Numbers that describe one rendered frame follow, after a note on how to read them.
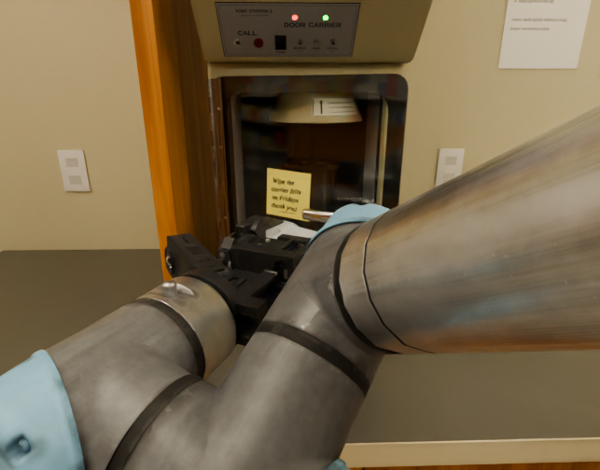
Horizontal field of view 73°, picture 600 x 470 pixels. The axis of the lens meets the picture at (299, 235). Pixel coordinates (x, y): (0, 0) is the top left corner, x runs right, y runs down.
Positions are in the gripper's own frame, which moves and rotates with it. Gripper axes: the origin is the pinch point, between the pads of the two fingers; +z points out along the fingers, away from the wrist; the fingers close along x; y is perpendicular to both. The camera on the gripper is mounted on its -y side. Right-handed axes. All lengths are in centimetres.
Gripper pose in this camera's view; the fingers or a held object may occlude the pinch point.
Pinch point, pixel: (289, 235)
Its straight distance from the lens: 49.8
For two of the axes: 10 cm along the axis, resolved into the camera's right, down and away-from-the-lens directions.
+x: 0.0, -9.4, -3.4
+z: 4.2, -3.0, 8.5
